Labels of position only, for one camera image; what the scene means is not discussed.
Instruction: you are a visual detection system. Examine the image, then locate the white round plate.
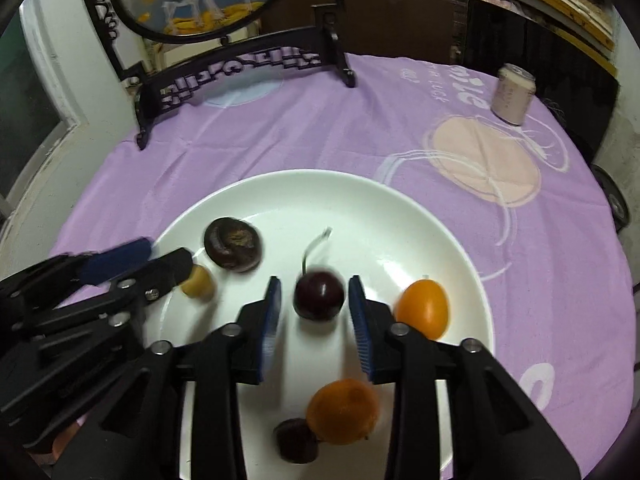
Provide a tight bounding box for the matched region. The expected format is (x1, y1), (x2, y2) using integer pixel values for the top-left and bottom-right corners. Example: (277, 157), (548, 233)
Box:
(157, 169), (496, 480)

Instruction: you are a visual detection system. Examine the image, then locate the black wheel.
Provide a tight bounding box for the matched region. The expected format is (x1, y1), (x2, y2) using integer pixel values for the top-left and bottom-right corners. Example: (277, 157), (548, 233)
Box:
(592, 164), (631, 234)

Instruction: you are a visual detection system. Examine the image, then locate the purple printed tablecloth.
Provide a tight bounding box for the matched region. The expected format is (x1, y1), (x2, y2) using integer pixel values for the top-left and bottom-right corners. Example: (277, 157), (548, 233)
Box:
(50, 52), (634, 480)

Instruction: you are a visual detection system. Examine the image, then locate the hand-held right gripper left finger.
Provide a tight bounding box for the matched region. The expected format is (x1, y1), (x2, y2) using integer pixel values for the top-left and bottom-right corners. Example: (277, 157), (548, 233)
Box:
(65, 275), (284, 480)

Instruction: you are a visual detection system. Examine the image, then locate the dark red cherry with stem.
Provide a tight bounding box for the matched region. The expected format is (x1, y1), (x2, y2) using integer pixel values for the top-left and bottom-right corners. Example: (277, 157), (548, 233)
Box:
(292, 227), (347, 322)

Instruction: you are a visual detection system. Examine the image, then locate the small yellow round fruit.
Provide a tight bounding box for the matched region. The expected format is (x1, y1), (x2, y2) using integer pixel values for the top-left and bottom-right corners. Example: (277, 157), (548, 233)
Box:
(179, 265), (217, 302)

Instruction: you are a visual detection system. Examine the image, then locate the dark brown chestnut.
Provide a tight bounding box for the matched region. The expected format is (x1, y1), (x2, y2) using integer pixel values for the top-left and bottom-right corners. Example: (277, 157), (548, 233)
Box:
(203, 217), (264, 275)

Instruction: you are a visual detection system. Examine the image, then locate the black glossy panel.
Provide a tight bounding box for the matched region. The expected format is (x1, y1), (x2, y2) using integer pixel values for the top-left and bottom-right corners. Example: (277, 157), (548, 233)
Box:
(465, 0), (622, 163)

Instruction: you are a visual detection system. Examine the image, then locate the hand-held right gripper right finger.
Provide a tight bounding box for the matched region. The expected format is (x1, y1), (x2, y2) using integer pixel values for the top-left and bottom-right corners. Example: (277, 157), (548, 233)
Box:
(348, 275), (584, 480)

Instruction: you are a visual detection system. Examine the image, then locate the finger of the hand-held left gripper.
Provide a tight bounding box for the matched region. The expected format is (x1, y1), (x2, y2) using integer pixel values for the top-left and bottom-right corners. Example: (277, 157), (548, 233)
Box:
(10, 247), (196, 343)
(0, 237), (155, 312)

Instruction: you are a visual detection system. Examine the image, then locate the brown cardboard box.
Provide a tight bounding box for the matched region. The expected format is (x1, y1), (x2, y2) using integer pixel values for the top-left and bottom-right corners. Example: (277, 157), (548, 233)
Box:
(260, 0), (469, 57)

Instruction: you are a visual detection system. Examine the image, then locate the orange oval kumquat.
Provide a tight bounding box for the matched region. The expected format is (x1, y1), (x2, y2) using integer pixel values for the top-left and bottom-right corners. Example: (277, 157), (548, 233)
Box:
(394, 280), (450, 341)

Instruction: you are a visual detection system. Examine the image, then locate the orange mandarin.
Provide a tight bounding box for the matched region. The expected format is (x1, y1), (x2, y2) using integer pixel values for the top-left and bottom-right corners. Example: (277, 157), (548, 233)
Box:
(306, 379), (381, 446)

